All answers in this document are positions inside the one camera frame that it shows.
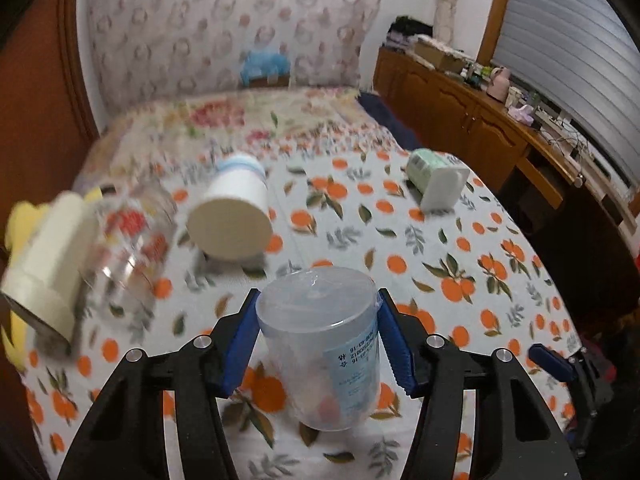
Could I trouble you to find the clear plastic lidded cup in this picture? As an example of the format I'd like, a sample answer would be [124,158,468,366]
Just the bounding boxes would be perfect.
[256,266,380,431]

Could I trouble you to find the white paper cup blue stripes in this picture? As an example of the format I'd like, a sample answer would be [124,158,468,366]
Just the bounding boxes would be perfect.
[186,153,272,261]

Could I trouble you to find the floral clear glass cup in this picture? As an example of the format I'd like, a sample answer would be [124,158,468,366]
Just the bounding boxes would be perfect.
[82,180,177,321]

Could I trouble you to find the orange print table cloth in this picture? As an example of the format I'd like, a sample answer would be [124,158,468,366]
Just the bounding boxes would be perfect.
[24,152,580,479]

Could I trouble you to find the white square mug green label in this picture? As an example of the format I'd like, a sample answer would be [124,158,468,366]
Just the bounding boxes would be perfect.
[406,148,471,212]

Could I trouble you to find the wooden sideboard cabinet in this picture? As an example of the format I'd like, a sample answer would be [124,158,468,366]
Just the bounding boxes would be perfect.
[373,47,639,256]

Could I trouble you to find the cream insulated mug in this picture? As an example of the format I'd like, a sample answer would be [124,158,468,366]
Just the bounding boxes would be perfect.
[0,190,101,356]

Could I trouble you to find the floral bed cover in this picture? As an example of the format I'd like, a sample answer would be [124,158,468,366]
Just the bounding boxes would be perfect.
[74,87,399,191]

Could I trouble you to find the yellow plush toy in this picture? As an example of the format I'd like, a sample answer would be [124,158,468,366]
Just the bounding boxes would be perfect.
[0,186,104,373]

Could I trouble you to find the pink tissue pack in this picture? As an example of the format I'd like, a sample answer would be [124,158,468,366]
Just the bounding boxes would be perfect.
[508,104,535,127]

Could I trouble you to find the brown cardboard box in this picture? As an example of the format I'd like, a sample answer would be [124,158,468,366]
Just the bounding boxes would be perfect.
[248,74,290,89]

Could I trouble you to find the pink kettle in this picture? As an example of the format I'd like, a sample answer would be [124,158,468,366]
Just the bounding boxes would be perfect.
[486,67,511,103]

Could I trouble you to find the blue plastic bag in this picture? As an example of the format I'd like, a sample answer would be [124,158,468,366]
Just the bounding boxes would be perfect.
[240,51,291,87]

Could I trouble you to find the cardboard box on cabinet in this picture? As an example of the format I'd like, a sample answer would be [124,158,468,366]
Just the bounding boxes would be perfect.
[413,40,469,74]

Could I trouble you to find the brown louvered wardrobe door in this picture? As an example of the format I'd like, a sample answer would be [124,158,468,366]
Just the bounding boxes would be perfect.
[1,0,99,219]

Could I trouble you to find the stack of folded clothes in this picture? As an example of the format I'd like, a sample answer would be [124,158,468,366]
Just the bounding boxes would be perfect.
[383,15,433,51]

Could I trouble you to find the patterned lace curtain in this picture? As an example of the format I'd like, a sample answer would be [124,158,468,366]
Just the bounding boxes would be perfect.
[88,0,381,113]

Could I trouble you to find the grey window shutter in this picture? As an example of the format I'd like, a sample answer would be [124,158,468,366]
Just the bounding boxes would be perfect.
[492,0,639,182]

